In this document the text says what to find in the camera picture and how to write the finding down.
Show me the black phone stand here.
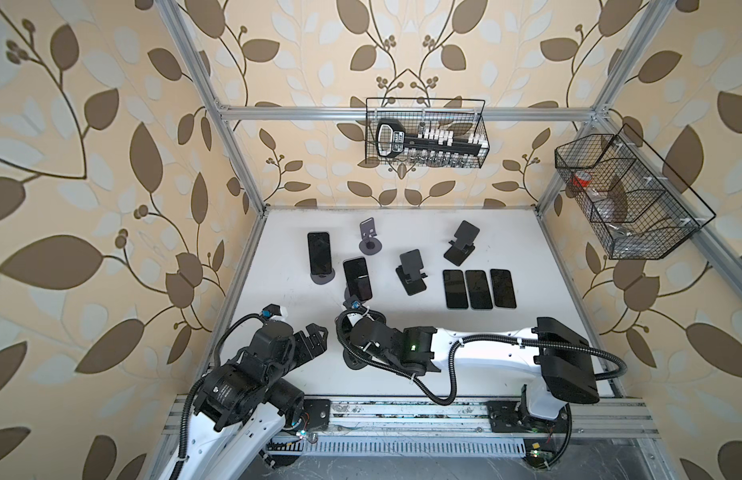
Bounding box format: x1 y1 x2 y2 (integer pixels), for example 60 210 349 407
465 270 494 310
442 270 469 310

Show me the black square stand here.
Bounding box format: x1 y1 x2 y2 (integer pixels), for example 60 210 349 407
396 249 427 296
443 220 480 266

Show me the black phone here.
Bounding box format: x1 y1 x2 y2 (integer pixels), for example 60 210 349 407
490 269 517 309
343 257 373 302
307 232 333 276

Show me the grey round stand front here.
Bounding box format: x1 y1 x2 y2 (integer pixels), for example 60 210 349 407
342 350 365 370

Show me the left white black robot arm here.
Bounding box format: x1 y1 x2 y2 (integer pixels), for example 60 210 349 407
160 305 331 479

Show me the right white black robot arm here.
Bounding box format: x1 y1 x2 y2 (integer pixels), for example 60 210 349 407
335 305 628 431

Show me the grey round stand left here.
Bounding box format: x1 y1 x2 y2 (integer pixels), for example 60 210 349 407
310 268 335 285

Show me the grey round stand far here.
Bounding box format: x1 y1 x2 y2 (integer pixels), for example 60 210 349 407
359 217 382 256

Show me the black tool with vials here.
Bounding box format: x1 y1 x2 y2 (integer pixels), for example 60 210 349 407
371 119 489 158

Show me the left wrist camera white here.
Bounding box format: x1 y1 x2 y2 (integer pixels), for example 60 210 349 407
260 304 288 323

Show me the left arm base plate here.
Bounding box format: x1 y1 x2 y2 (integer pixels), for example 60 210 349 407
284 398 331 434

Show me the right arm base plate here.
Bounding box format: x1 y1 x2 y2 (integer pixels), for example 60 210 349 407
486 400 571 435

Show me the aluminium rail front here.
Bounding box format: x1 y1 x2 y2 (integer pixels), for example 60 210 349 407
160 395 660 438

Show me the black wire basket back wall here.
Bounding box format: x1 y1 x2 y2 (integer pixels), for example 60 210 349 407
365 96 490 169

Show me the black wire basket wall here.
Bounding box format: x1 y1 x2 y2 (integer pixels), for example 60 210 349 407
365 96 490 169
554 124 716 260

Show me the black wire basket right wall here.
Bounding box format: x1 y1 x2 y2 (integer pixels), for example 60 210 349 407
554 124 716 260

